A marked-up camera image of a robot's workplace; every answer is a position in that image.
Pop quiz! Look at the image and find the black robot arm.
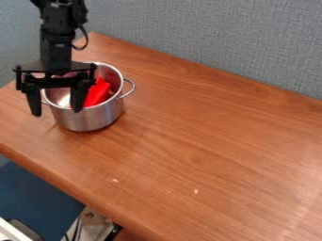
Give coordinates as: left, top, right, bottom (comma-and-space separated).
13, 0, 96, 117

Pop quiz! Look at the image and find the stainless steel pot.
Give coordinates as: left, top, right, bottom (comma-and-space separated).
41, 62, 136, 132

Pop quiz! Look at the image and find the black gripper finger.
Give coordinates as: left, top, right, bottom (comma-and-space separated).
69, 79, 94, 113
21, 82, 41, 117

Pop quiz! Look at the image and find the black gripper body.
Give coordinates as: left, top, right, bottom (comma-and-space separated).
13, 27, 96, 92

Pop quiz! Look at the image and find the white object at corner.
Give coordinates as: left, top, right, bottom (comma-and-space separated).
0, 217, 32, 241

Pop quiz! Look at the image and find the metal table leg bracket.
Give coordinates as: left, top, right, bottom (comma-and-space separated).
60, 207, 122, 241

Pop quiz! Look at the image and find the red rectangular block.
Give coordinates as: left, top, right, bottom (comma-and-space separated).
84, 76, 111, 107

